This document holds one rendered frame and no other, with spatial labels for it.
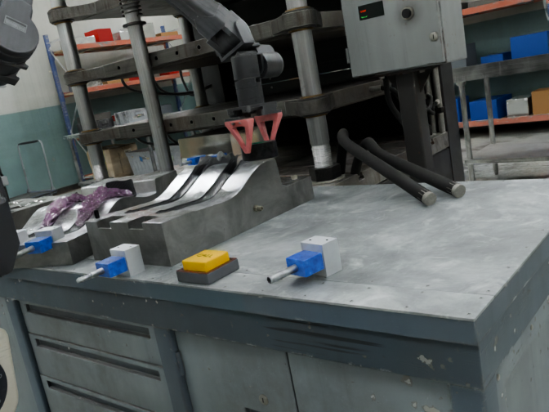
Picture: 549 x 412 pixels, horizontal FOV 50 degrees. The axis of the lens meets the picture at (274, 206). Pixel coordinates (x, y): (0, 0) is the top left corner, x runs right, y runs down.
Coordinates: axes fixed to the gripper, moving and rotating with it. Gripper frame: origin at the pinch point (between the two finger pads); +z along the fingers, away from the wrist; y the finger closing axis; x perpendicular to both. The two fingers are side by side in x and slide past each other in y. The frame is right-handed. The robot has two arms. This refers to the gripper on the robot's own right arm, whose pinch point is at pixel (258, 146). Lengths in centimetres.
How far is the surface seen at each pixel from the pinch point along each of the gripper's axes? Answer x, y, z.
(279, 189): 3.5, 9.5, 11.6
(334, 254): -31.7, -24.5, 16.0
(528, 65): 25, 326, -3
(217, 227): 4.2, -12.9, 14.9
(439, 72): 8, 127, -9
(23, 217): 90, -8, 14
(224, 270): -11.8, -29.5, 18.1
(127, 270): 10.0, -33.3, 17.9
